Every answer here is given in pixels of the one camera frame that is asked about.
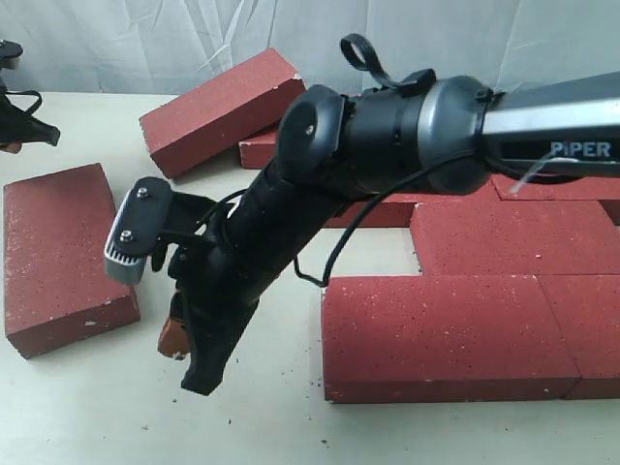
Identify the red brick front row right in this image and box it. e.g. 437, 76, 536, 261
539, 274, 619, 400

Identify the white backdrop cloth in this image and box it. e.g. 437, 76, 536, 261
1, 1, 619, 95

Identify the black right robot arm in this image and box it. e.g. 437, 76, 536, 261
168, 70, 619, 395

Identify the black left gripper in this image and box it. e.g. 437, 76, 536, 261
0, 89, 61, 153

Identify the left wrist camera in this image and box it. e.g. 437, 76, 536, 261
0, 39, 23, 70

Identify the red brick third row right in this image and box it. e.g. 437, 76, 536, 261
491, 174, 619, 202

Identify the red brick front row left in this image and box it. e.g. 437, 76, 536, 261
321, 275, 580, 404

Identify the red brick back row left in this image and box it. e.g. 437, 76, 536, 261
238, 126, 277, 170

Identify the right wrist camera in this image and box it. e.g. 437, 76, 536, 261
104, 176, 216, 287

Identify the red brick tilted back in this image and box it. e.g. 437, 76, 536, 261
139, 48, 305, 179

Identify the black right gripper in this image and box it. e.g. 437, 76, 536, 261
158, 234, 291, 396

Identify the red brick moved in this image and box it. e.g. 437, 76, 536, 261
325, 194, 420, 229

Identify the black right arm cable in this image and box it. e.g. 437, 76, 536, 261
196, 32, 495, 290

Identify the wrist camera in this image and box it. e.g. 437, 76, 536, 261
0, 39, 23, 70
104, 176, 216, 287

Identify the red brick middle row right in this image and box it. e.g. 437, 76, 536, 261
410, 201, 619, 275

